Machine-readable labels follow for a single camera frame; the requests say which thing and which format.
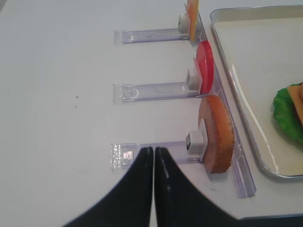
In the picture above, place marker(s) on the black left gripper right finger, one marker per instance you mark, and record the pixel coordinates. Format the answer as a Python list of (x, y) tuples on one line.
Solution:
[(178, 202)]

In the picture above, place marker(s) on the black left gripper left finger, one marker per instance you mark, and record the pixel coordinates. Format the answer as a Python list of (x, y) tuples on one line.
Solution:
[(129, 203)]

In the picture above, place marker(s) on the white pusher block tomato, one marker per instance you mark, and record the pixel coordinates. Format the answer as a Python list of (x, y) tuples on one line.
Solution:
[(193, 80)]

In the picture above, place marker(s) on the green lettuce leaf on burger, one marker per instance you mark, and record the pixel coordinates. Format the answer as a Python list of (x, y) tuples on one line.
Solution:
[(286, 115)]

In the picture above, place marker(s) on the standing red tomato slice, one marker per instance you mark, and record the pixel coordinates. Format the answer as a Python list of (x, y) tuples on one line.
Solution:
[(205, 61)]

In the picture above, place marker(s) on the yellow cheese slice on burger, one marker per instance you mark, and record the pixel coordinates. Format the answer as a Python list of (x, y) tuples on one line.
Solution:
[(295, 94)]

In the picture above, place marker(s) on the white pusher block cheese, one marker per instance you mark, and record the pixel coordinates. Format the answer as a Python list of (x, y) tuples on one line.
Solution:
[(184, 23)]

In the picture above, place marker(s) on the standing yellow cheese slice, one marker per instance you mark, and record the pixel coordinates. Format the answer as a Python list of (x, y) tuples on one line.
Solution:
[(192, 10)]

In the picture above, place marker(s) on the white pusher block bun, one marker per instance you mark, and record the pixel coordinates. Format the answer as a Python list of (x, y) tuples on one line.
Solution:
[(196, 143)]

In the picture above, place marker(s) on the standing bun left front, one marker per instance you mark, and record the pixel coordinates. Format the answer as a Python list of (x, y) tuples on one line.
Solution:
[(218, 156)]

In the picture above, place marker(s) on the white metal tray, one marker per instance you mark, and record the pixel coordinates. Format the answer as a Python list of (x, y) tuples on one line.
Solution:
[(262, 51)]

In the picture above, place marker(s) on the clear rail left long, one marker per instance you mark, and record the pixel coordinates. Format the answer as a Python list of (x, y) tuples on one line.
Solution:
[(242, 178)]

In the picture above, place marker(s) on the clear holder rail tomato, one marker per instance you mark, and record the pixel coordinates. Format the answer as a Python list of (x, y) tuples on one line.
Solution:
[(129, 93)]

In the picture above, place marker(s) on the clear holder rail cheese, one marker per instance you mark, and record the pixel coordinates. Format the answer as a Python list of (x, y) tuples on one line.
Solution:
[(146, 36)]

